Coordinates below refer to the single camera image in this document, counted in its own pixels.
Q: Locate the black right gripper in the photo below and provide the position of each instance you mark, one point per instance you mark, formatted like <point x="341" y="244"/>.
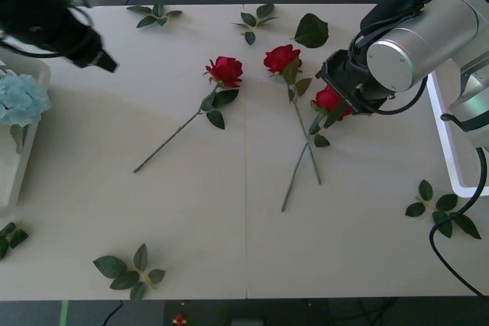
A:
<point x="351" y="81"/>

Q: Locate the small red object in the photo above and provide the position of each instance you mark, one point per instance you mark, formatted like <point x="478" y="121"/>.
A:
<point x="179" y="318"/>

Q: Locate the large single green leaf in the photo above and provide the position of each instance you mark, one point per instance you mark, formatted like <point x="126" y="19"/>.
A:
<point x="311" y="30"/>

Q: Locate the red rose with green stem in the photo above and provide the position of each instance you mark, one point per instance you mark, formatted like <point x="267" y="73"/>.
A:
<point x="328" y="99"/>
<point x="227" y="70"/>
<point x="280" y="59"/>

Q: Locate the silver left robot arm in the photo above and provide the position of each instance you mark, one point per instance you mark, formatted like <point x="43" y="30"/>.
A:
<point x="23" y="9"/>

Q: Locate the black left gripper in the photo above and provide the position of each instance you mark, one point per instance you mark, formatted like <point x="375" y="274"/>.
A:
<point x="76" y="41"/>

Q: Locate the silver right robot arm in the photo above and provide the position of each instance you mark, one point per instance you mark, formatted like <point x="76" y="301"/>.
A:
<point x="420" y="47"/>

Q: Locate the green tape strip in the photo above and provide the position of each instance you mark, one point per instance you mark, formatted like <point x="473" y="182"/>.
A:
<point x="64" y="312"/>

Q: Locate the shallow white box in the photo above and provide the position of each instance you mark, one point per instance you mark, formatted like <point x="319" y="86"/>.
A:
<point x="445" y="142"/>
<point x="9" y="173"/>

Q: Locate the pale blue flower with stem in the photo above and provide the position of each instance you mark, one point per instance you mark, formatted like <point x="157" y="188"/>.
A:
<point x="21" y="99"/>

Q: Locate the green leaf twig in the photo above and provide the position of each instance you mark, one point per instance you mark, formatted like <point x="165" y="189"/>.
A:
<point x="264" y="10"/>
<point x="154" y="10"/>
<point x="18" y="238"/>
<point x="446" y="202"/>
<point x="111" y="266"/>

